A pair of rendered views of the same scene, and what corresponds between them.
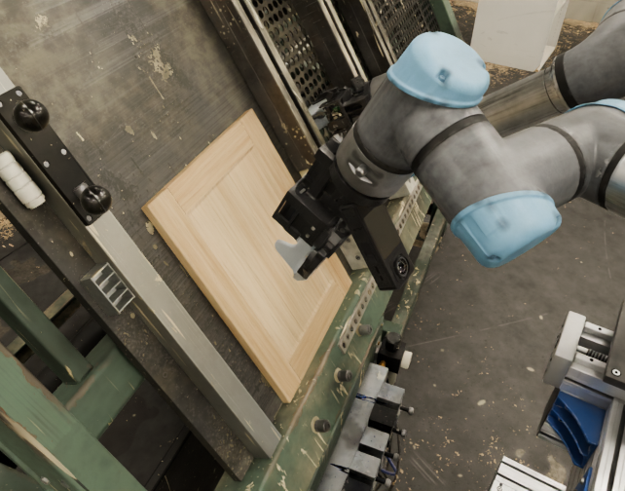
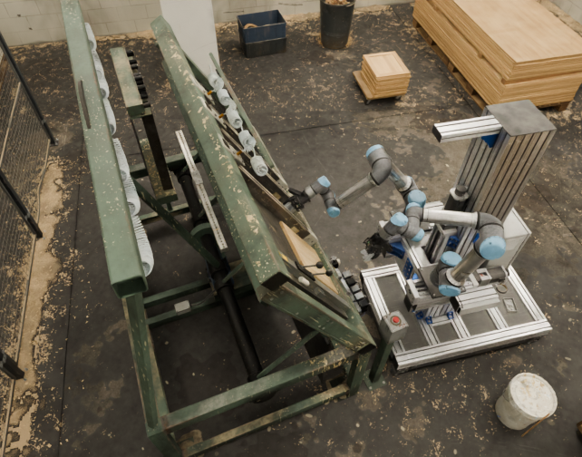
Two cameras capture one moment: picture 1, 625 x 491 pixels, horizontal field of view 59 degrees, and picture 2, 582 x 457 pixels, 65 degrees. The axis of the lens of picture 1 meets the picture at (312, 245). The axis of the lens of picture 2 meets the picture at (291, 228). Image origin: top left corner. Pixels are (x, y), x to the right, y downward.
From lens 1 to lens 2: 2.07 m
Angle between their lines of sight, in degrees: 32
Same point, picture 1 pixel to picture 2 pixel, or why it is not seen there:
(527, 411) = (347, 251)
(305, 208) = (375, 247)
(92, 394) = not seen: hidden behind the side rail
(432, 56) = (402, 219)
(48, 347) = not seen: hidden behind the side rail
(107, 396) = not seen: hidden behind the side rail
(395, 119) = (397, 229)
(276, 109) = (283, 215)
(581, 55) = (377, 175)
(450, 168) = (410, 232)
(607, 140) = (420, 214)
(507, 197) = (419, 232)
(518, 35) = (201, 59)
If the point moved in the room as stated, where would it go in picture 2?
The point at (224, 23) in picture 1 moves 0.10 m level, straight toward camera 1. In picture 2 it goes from (266, 201) to (279, 209)
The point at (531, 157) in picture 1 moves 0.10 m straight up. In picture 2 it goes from (416, 224) to (421, 211)
